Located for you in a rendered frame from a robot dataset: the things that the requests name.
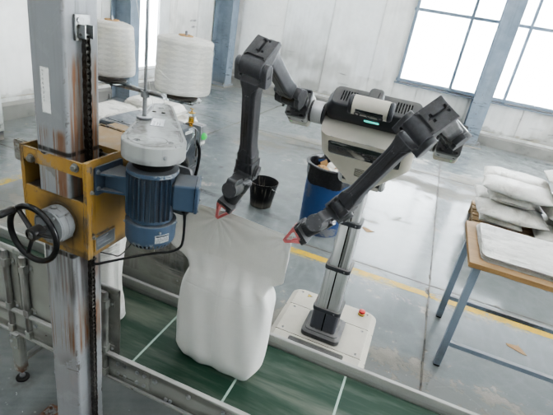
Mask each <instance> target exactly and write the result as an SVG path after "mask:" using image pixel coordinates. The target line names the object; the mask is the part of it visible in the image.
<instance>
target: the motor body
mask: <svg viewBox="0 0 553 415"><path fill-rule="evenodd" d="M178 175H179V167H178V166H177V165H175V166H174V168H173V169H172V170H168V171H165V172H149V171H144V170H139V169H137V168H136V167H134V166H133V165H132V162H129V163H127V165H126V196H125V213H126V215H125V220H123V221H124V222H125V236H126V238H127V240H128V241H129V243H130V244H131V245H133V246H135V247H137V248H139V249H161V248H164V247H166V246H167V245H169V244H170V242H171V241H172V240H173V239H174V236H175V227H176V223H178V222H177V221H176V216H175V214H174V213H173V209H172V207H171V206H170V200H171V187H172V184H173V183H174V182H175V177H176V176H178ZM127 179H128V195H127Z"/></svg>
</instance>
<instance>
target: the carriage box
mask: <svg viewBox="0 0 553 415"><path fill-rule="evenodd" d="M124 132H125V130H122V129H119V128H114V127H111V126H109V125H105V124H99V157H98V158H95V159H93V160H91V161H87V162H84V163H81V162H78V161H74V160H68V159H65V158H62V157H59V156H55V155H52V154H49V153H47V152H42V151H40V150H38V141H37V139H35V140H31V141H28V142H19V147H20V156H21V173H22V182H23V190H24V199H25V203H29V204H32V205H35V206H36V207H38V208H39V209H42V208H46V207H48V206H50V205H53V204H59V205H62V206H64V207H65V208H66V209H67V210H68V211H69V212H70V213H71V214H72V216H73V219H74V221H75V226H76V228H75V231H74V233H73V236H72V237H70V238H68V239H67V240H65V241H63V242H60V248H59V249H62V250H65V251H67V252H69V253H71V254H75V255H77V256H79V257H82V258H84V259H85V260H88V261H89V260H91V259H93V257H94V256H95V255H97V254H98V253H100V252H101V251H103V250H105V249H107V248H109V247H110V246H111V245H113V244H115V243H116V242H118V241H120V240H121V239H123V238H124V237H126V236H125V222H124V221H123V220H125V215H126V213H125V196H124V195H118V194H108V193H102V194H100V195H97V196H96V195H95V193H94V172H93V170H94V168H95V167H97V166H100V165H103V164H105V163H107V162H110V161H114V160H116V159H119V158H122V156H121V136H122V134H123V133H124ZM122 159H123V166H126V165H127V163H129V161H127V160H125V159H124V158H122ZM40 164H41V165H43V166H47V167H50V168H53V169H55V170H60V171H62V172H65V173H68V174H70V175H75V176H77V177H80V178H82V180H83V195H80V196H78V197H75V198H72V199H70V198H66V197H63V196H61V195H58V194H54V193H52V192H49V191H47V190H44V189H42V188H41V184H40ZM26 217H27V219H28V220H29V222H30V224H31V225H32V226H34V225H35V221H34V219H35V213H34V212H32V211H30V210H27V209H26ZM113 228H115V240H113V241H112V242H110V243H109V244H107V245H106V246H104V247H102V248H101V249H99V250H97V251H96V238H97V237H99V236H101V235H103V234H104V233H106V232H107V231H110V230H111V229H113Z"/></svg>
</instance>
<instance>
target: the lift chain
mask: <svg viewBox="0 0 553 415"><path fill-rule="evenodd" d="M81 52H82V58H81V59H82V68H83V69H82V78H83V82H82V89H83V102H84V105H83V114H84V136H85V139H84V146H85V158H86V160H85V162H87V161H91V160H93V150H92V147H93V139H92V136H93V130H92V105H91V102H92V94H91V90H92V88H91V39H90V37H89V36H87V37H86V40H84V39H82V44H81ZM93 261H95V256H94V257H93V259H91V260H89V261H88V278H89V279H88V285H89V287H88V292H89V309H90V310H89V316H90V318H89V322H90V338H91V339H90V350H91V396H92V397H91V401H92V403H91V407H92V409H91V410H92V415H98V401H97V399H98V395H97V394H98V389H97V387H98V384H97V357H96V356H97V351H96V349H97V345H96V316H95V315H96V302H95V265H94V264H93V263H92V262H93Z"/></svg>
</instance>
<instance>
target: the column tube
mask: <svg viewBox="0 0 553 415"><path fill-rule="evenodd" d="M27 10H28V21H29V32H30V53H31V64H32V76H33V87H34V98H35V119H36V130H37V141H38V150H40V151H42V152H47V153H49V154H52V155H55V156H59V157H62V158H65V159H68V160H74V161H78V162H81V163H84V162H85V160H86V158H85V146H84V139H85V136H84V114H83V105H84V102H83V89H82V82H83V78H82V69H83V68H82V59H81V58H82V52H81V44H82V41H75V40H74V34H73V14H82V15H90V25H91V26H94V29H95V39H94V40H93V39H91V88H92V90H91V94H92V102H91V105H92V130H93V136H92V139H93V147H92V150H93V159H95V158H98V157H99V101H98V40H97V0H27ZM40 66H42V67H46V68H48V69H49V89H50V103H51V114H48V113H45V112H43V109H42V96H41V85H40ZM39 173H40V184H41V188H42V189H44V190H47V191H49V192H52V193H54V194H58V195H61V196H63V197H66V198H70V199H72V198H75V197H78V196H80V195H83V180H82V178H80V177H77V176H75V175H70V174H68V173H65V172H62V171H60V170H55V169H53V168H50V167H47V166H43V165H41V164H39ZM47 272H48V283H49V304H50V315H51V326H52V338H53V359H54V369H55V380H56V386H57V401H58V415H92V410H91V409H92V407H91V403H92V401H91V397H92V396H91V350H90V339H91V338H90V322H89V318H90V316H89V310H90V309H89V292H88V287H89V285H88V279H89V278H88V260H85V259H84V258H82V257H79V256H77V255H75V254H71V253H69V252H67V251H65V250H62V249H59V252H58V256H57V257H56V259H55V260H53V261H52V262H50V263H47ZM95 302H96V315H95V316H96V345H97V349H96V351H97V356H96V357H97V384H98V387H97V389H98V394H97V395H98V399H97V401H98V415H103V410H102V391H101V387H102V348H101V286H100V265H96V266H95Z"/></svg>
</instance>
